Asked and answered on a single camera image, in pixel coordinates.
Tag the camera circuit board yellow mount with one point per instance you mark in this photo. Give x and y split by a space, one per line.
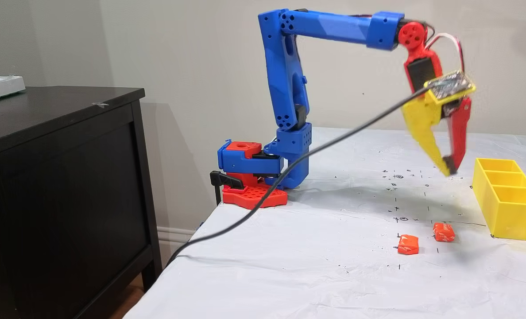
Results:
449 86

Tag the black table clamp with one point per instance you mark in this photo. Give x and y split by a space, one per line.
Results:
227 180

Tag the black wooden dresser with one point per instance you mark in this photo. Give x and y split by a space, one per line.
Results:
59 199

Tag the white plastic table cover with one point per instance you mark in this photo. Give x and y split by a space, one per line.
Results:
289 274

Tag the yellow three-compartment box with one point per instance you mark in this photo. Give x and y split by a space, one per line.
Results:
515 217

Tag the orange wrapped Starburst candy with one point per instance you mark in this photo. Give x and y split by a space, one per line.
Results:
408 244
443 232

